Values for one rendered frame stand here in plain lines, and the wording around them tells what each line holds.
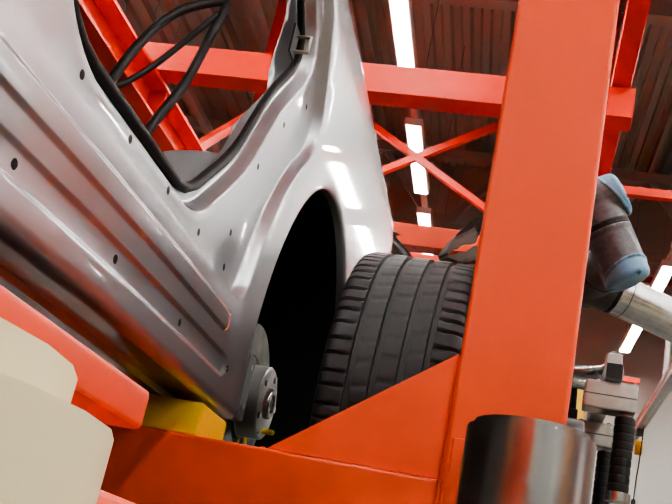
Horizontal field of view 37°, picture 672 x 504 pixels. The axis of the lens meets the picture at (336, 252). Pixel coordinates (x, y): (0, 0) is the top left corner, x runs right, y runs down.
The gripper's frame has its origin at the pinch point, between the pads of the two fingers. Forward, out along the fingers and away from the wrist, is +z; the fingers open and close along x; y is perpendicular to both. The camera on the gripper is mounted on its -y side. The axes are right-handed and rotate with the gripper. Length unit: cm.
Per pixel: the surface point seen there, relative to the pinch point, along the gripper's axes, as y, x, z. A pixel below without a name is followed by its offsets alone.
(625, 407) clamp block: -16.9, -38.0, -21.3
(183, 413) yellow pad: -56, -16, 41
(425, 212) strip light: 866, 164, 49
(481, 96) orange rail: 348, 122, -31
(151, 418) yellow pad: -57, -15, 46
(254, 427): -3, -20, 47
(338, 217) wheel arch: 21.1, 19.2, 20.5
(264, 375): -1.4, -10.5, 42.3
